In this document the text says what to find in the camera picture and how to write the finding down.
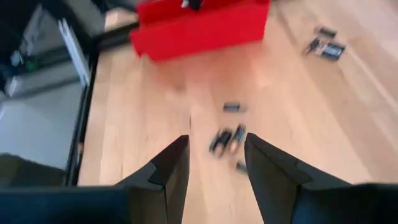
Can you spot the long red plastic bin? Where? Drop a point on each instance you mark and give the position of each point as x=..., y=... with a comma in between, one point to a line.
x=202, y=31

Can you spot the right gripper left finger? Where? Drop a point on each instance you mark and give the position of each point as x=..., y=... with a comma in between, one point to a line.
x=168, y=186

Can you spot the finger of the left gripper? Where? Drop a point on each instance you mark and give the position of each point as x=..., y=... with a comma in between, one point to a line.
x=196, y=4

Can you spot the black aluminium table frame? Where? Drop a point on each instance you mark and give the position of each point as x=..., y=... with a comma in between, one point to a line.
x=88, y=102

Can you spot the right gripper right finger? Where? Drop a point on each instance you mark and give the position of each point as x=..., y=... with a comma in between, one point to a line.
x=267, y=180

